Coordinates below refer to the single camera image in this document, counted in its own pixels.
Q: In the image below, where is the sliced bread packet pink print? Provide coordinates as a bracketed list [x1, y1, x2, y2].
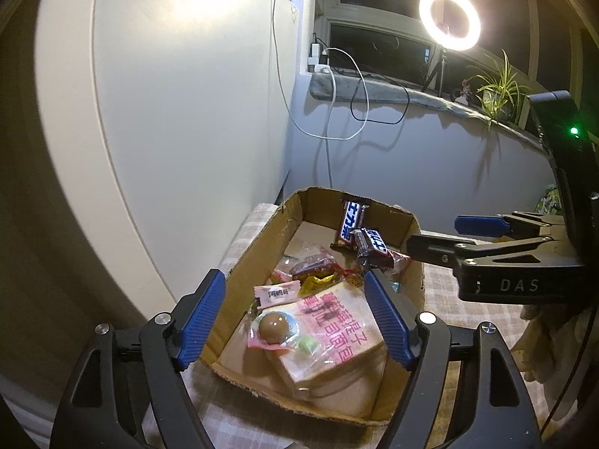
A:
[259, 283, 390, 390]

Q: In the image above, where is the black cable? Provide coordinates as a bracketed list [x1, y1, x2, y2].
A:
[313, 33, 411, 126]

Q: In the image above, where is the green candy packet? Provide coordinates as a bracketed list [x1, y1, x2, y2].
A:
[292, 334, 321, 357]

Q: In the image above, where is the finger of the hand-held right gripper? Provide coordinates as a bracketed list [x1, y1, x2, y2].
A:
[405, 233, 560, 269]
[455, 212, 565, 239]

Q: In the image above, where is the dark chocolate bar white print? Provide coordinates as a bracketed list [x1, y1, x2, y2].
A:
[353, 227, 395, 269]

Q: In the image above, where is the brown egg snack packet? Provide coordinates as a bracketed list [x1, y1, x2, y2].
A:
[247, 309, 300, 352]

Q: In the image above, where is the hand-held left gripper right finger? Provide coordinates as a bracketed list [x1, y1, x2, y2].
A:
[364, 268, 555, 449]

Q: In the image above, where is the green paper bag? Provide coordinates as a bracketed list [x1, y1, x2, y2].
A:
[535, 186, 562, 217]

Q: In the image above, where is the red dried fruit packet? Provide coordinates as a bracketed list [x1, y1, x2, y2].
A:
[289, 243, 349, 284]

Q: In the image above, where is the ring light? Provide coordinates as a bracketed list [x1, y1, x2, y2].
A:
[418, 0, 483, 53]

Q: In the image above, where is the grey windowsill cloth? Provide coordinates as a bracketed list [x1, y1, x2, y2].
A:
[309, 71, 550, 150]

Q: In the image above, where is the beige cloth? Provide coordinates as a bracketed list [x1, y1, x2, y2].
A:
[509, 302, 599, 431]

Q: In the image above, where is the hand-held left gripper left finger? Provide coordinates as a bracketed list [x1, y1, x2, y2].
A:
[49, 268, 228, 449]

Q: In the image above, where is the white cable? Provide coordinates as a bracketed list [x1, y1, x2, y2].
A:
[271, 0, 370, 188]

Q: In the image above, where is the large brown chocolate bar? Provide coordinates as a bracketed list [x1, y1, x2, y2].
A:
[330, 199, 371, 252]

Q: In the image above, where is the pink candy packet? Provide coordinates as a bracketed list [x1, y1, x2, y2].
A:
[253, 280, 302, 310]

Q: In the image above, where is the yellow candy wrapper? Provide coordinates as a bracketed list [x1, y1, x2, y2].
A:
[299, 275, 344, 296]

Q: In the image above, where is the white power strip with chargers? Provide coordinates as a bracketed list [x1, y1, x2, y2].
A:
[306, 33, 332, 74]

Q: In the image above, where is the potted spider plant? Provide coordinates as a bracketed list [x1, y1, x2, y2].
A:
[468, 48, 532, 132]

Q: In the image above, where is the black light tripod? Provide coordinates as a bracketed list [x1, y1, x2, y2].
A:
[420, 47, 451, 99]

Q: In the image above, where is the white cabinet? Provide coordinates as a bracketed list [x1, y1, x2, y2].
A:
[33, 0, 300, 319]

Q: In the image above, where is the brown cardboard box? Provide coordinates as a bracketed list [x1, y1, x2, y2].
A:
[200, 187, 428, 427]

